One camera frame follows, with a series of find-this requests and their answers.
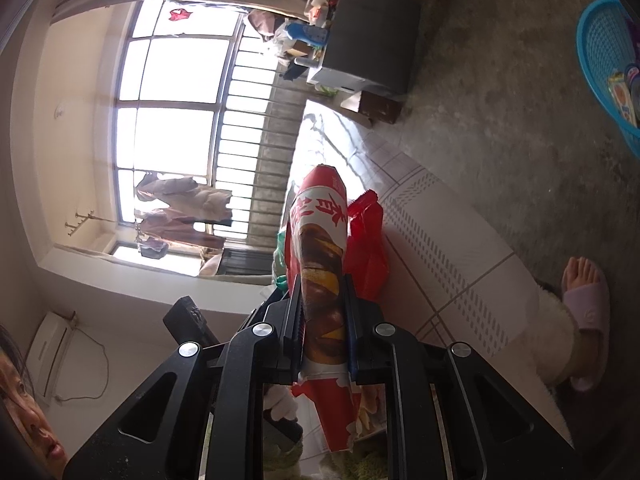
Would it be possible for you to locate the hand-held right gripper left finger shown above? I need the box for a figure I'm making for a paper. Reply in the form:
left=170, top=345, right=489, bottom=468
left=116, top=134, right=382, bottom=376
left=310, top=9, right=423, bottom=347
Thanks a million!
left=62, top=275, right=306, bottom=480

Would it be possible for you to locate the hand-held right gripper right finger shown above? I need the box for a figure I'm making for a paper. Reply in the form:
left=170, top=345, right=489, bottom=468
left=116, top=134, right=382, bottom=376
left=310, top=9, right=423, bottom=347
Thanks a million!
left=342, top=275, right=591, bottom=480

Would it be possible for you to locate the red white snack bag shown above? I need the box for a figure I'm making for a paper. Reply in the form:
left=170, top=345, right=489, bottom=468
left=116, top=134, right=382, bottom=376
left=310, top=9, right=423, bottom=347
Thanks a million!
left=282, top=164, right=391, bottom=456

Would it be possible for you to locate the blue plastic basket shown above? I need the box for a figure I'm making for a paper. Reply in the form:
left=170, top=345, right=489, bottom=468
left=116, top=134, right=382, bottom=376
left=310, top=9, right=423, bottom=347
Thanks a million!
left=575, top=0, right=640, bottom=157

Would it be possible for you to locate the red plastic bag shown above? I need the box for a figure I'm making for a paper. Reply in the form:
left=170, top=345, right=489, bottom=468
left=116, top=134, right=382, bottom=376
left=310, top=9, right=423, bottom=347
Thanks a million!
left=345, top=189, right=391, bottom=301

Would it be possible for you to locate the beige hanging garment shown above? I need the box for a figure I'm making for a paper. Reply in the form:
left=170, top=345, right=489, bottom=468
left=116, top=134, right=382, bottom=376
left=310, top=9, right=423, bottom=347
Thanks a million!
left=137, top=174, right=233, bottom=226

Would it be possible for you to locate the floral tablecloth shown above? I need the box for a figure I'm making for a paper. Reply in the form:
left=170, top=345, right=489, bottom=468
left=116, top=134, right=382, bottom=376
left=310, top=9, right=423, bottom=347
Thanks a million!
left=287, top=99, right=576, bottom=480

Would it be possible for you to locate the white air conditioner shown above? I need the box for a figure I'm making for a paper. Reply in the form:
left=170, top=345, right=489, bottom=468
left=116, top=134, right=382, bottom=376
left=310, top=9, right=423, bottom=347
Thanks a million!
left=25, top=311, right=76, bottom=397

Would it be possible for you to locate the person's head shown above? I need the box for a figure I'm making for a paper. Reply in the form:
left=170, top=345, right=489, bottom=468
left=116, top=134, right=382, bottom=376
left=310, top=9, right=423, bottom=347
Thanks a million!
left=0, top=325, right=68, bottom=480

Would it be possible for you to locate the metal balcony railing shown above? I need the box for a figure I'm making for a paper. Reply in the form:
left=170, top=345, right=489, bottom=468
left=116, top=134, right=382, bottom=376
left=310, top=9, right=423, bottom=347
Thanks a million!
left=212, top=50, right=311, bottom=241

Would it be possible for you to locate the fuzzy cream clothing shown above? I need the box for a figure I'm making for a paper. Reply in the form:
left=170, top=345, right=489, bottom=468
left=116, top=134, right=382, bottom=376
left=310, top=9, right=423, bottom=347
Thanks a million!
left=527, top=285, right=583, bottom=388

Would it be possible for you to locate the large window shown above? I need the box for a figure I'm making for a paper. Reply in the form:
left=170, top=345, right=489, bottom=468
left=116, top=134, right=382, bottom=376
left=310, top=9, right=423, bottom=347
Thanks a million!
left=112, top=0, right=281, bottom=246

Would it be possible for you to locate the person's foot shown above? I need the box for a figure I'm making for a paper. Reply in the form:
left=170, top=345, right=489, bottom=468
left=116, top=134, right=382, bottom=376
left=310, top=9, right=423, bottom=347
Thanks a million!
left=562, top=256, right=608, bottom=383

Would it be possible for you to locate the pink slipper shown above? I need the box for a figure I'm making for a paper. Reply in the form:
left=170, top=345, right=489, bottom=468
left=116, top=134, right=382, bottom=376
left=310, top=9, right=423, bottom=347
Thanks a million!
left=562, top=265, right=612, bottom=393

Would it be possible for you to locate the pile of stuffed bags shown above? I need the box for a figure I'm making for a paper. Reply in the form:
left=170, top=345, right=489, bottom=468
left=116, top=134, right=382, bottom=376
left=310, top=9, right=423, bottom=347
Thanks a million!
left=247, top=7, right=301, bottom=81

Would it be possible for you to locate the blue detergent bottle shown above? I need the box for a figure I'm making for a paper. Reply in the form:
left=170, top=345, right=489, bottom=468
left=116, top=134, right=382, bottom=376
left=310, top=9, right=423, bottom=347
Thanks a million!
left=285, top=22, right=331, bottom=46

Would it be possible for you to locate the grey cabinet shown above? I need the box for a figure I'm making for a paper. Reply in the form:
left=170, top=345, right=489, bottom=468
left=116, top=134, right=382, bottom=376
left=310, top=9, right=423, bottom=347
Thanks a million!
left=306, top=0, right=422, bottom=97

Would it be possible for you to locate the metal wall hook rack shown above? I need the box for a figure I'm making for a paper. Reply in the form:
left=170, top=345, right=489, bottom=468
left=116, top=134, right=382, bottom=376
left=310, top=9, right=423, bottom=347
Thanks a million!
left=65, top=212, right=138, bottom=233

